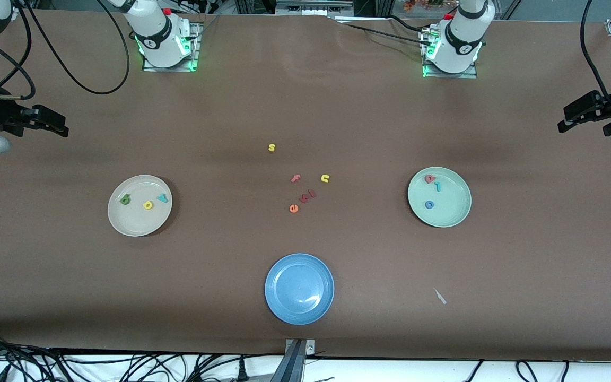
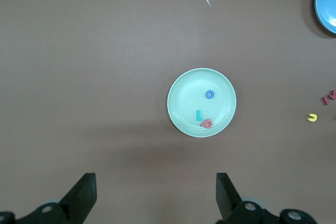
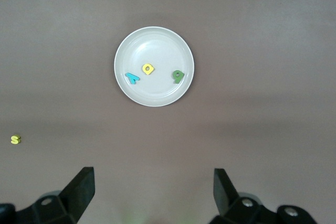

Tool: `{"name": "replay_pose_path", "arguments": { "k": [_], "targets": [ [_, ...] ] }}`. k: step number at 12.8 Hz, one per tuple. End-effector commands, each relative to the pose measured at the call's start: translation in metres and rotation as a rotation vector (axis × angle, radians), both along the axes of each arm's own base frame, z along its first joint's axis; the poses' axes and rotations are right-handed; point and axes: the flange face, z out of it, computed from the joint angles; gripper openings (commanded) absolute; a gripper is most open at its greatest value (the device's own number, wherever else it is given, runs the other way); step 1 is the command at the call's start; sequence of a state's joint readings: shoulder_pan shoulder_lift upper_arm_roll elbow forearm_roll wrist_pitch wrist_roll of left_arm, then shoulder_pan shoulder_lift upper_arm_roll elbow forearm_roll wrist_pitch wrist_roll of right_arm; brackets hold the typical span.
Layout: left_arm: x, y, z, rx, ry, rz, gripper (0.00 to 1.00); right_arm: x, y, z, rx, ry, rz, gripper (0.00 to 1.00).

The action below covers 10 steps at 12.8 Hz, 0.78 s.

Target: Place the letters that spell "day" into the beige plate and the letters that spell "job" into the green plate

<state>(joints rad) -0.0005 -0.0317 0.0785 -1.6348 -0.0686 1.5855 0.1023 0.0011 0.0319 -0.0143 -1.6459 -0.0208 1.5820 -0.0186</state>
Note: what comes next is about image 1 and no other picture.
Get beige round plate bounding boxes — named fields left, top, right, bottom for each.
left=107, top=175, right=173, bottom=237

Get pale green round plate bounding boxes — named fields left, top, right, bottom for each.
left=407, top=167, right=472, bottom=228

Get orange artificial flowers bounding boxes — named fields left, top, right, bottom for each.
left=404, top=0, right=459, bottom=11

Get brown table cover sheet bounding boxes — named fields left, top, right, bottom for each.
left=0, top=8, right=611, bottom=362

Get blue round plate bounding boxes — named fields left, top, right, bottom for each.
left=264, top=253, right=335, bottom=325

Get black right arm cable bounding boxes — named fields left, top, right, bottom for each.
left=0, top=0, right=130, bottom=101

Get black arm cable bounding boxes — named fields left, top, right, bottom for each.
left=0, top=0, right=130, bottom=101
left=580, top=0, right=611, bottom=101

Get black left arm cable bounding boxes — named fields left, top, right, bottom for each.
left=580, top=0, right=611, bottom=101

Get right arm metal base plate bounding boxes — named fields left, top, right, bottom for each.
left=142, top=21, right=201, bottom=72

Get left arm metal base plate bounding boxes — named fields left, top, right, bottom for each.
left=421, top=27, right=478, bottom=79

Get thin black power cable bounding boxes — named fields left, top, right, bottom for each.
left=336, top=21, right=428, bottom=48
left=382, top=15, right=433, bottom=35

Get grey metal frame bracket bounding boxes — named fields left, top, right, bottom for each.
left=275, top=0, right=354, bottom=16

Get aluminium camera mount post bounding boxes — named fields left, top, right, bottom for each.
left=283, top=338, right=317, bottom=382

